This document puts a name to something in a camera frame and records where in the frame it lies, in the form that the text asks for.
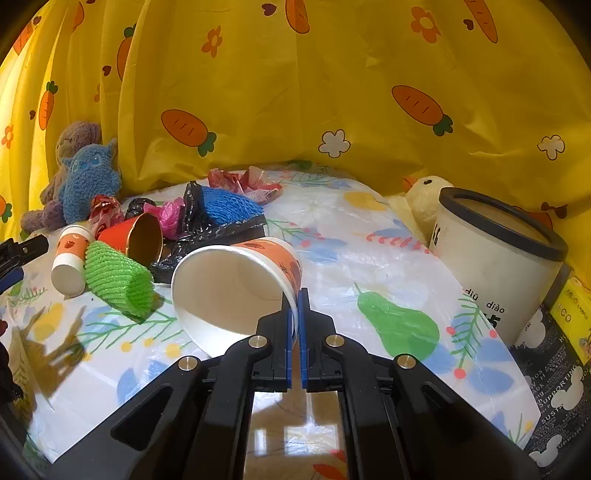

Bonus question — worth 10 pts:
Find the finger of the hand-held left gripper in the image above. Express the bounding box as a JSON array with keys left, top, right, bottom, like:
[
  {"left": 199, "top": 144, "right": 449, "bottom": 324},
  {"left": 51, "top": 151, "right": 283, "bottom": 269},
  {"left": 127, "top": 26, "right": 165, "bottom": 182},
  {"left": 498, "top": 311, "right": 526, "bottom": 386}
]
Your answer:
[
  {"left": 0, "top": 234, "right": 50, "bottom": 265},
  {"left": 0, "top": 264, "right": 25, "bottom": 293}
]

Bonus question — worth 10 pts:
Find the pink crumpled wrapper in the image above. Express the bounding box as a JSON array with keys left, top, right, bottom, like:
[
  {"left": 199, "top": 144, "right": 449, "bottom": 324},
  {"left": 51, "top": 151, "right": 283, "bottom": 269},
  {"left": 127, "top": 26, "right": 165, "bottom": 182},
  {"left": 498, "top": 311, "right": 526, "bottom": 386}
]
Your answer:
[{"left": 148, "top": 198, "right": 185, "bottom": 240}]

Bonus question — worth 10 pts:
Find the dark crumpled wrapper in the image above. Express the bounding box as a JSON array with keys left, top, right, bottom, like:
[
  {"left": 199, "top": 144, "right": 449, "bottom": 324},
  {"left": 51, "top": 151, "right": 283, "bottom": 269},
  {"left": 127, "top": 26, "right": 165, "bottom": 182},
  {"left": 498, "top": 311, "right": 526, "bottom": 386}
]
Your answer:
[{"left": 124, "top": 198, "right": 158, "bottom": 219}]

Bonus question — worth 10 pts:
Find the yellow box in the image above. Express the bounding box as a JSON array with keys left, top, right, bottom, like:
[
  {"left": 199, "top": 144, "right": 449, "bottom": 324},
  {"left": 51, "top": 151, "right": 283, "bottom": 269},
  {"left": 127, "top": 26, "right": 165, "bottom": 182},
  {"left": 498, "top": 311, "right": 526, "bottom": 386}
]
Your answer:
[{"left": 549, "top": 272, "right": 591, "bottom": 365}]

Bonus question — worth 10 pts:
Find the yellow duck plush toy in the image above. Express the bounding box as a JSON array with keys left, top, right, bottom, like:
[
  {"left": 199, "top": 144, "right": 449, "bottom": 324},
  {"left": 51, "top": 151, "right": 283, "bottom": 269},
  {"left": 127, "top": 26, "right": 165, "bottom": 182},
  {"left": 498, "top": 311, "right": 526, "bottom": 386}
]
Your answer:
[{"left": 401, "top": 175, "right": 455, "bottom": 241}]

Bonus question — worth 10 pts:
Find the black rimmed cup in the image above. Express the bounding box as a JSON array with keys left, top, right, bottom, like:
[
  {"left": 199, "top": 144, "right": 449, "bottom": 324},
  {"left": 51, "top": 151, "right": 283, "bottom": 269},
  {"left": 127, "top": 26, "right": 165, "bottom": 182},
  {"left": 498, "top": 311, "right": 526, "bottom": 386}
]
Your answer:
[{"left": 428, "top": 187, "right": 568, "bottom": 349}]

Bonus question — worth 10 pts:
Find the red paper cup gold inside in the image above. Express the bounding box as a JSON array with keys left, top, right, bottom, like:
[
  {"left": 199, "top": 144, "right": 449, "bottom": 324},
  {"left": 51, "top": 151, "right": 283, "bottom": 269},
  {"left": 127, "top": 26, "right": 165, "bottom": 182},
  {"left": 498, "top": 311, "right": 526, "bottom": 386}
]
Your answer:
[{"left": 97, "top": 212, "right": 163, "bottom": 269}]

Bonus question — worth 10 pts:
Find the black plastic bag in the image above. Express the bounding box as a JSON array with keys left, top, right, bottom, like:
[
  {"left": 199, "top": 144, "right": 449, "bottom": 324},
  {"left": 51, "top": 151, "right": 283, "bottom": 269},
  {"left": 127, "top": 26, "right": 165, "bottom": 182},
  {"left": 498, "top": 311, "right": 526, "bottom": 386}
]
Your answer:
[{"left": 148, "top": 181, "right": 269, "bottom": 283}]

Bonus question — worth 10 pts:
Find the green foam net sleeve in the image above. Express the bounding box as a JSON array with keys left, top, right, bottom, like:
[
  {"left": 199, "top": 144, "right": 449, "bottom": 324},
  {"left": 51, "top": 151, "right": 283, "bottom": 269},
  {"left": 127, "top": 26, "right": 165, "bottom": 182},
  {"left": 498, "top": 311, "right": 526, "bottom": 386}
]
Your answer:
[{"left": 84, "top": 241, "right": 154, "bottom": 320}]

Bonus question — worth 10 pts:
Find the floral white plastic package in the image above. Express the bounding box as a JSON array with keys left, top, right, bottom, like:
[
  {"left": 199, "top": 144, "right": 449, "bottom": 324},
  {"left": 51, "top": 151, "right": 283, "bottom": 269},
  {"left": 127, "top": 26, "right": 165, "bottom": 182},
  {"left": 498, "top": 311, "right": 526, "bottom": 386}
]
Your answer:
[{"left": 0, "top": 161, "right": 541, "bottom": 467}]

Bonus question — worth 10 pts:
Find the black printed cloth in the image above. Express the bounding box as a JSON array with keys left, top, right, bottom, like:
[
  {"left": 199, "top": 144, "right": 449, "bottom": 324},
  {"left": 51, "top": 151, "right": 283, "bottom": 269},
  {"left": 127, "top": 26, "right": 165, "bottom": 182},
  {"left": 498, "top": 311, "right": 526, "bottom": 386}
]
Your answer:
[{"left": 512, "top": 263, "right": 591, "bottom": 467}]

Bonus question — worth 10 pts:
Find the yellow carrot print cloth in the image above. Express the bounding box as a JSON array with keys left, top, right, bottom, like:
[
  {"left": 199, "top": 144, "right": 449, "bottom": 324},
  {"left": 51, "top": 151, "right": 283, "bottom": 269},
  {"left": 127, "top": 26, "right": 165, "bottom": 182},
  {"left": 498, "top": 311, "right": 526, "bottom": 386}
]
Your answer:
[{"left": 0, "top": 0, "right": 591, "bottom": 278}]

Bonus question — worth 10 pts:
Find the blue foam net sleeve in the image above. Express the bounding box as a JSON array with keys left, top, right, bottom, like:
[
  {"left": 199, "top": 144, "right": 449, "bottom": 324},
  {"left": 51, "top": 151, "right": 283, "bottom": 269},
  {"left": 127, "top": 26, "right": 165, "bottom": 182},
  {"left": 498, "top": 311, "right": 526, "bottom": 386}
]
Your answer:
[{"left": 203, "top": 186, "right": 265, "bottom": 228}]

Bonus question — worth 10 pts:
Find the shiny red crumpled wrapper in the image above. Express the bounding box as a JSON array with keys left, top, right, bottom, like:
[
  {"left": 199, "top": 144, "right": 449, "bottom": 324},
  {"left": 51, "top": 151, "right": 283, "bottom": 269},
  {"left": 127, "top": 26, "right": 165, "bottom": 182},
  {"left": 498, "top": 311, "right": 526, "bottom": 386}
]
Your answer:
[{"left": 90, "top": 194, "right": 124, "bottom": 232}]

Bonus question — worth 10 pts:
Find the small white orange paper cup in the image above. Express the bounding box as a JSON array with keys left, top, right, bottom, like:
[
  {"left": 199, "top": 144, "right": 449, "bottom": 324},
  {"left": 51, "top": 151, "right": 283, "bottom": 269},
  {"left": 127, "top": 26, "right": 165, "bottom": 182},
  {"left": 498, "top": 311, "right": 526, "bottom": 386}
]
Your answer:
[{"left": 51, "top": 224, "right": 94, "bottom": 296}]

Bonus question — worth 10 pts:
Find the large white orange paper cup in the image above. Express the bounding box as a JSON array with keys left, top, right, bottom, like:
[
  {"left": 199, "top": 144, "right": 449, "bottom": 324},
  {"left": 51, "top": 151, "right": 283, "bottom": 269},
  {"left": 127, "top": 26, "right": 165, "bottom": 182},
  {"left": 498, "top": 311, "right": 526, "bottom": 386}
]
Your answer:
[{"left": 172, "top": 237, "right": 302, "bottom": 358}]

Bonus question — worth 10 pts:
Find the red white snack wrapper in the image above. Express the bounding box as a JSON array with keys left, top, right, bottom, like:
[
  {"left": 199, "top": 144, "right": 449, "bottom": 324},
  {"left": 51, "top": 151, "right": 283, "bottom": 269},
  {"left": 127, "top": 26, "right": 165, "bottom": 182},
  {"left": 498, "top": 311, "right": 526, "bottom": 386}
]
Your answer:
[{"left": 240, "top": 167, "right": 283, "bottom": 204}]

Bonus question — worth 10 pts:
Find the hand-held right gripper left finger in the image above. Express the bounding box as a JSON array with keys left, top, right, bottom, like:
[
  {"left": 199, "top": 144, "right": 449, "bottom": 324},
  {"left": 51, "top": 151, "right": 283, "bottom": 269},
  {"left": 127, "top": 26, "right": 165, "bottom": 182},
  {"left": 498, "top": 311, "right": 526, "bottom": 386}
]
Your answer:
[{"left": 48, "top": 292, "right": 298, "bottom": 480}]

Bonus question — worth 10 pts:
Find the brown plush bear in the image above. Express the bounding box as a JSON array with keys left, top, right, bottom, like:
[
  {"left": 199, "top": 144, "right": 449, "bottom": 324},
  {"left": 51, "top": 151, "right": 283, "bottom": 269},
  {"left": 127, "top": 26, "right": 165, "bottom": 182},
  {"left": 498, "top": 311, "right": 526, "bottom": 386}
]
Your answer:
[{"left": 21, "top": 121, "right": 103, "bottom": 234}]

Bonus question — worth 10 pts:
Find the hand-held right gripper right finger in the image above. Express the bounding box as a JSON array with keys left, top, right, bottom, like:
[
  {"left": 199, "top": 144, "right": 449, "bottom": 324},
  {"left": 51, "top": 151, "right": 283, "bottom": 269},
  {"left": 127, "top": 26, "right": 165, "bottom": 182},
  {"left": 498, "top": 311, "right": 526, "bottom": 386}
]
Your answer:
[{"left": 298, "top": 287, "right": 544, "bottom": 480}]

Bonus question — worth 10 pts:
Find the blue plush toy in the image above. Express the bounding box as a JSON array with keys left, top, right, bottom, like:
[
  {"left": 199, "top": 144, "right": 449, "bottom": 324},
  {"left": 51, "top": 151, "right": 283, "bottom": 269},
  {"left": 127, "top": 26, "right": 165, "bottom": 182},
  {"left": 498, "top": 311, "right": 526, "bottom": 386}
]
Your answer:
[{"left": 60, "top": 138, "right": 123, "bottom": 225}]

